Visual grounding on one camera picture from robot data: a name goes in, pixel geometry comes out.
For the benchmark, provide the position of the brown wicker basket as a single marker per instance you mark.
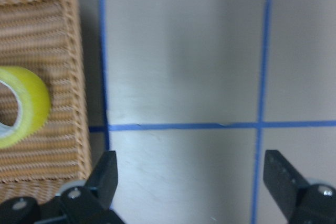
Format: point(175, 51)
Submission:
point(44, 36)

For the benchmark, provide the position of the yellow packing tape roll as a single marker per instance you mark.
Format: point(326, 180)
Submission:
point(33, 100)

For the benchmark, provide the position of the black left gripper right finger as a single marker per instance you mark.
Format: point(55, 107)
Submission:
point(285, 184)

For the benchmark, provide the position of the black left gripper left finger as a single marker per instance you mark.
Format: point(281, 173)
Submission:
point(102, 181)

